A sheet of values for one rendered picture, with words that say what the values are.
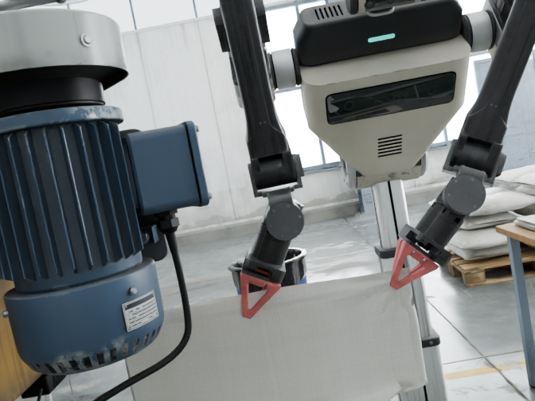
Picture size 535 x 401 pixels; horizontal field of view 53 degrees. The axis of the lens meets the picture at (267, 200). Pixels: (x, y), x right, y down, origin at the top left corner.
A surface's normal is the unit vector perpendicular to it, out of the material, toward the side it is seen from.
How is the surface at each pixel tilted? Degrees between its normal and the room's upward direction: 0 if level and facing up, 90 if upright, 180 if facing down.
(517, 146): 90
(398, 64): 40
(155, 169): 90
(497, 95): 101
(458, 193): 79
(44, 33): 90
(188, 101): 90
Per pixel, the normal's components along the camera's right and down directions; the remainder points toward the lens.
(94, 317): 0.40, 0.04
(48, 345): -0.22, 0.15
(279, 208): 0.00, 0.11
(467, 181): -0.25, -0.07
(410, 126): 0.11, 0.70
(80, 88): 0.83, -0.11
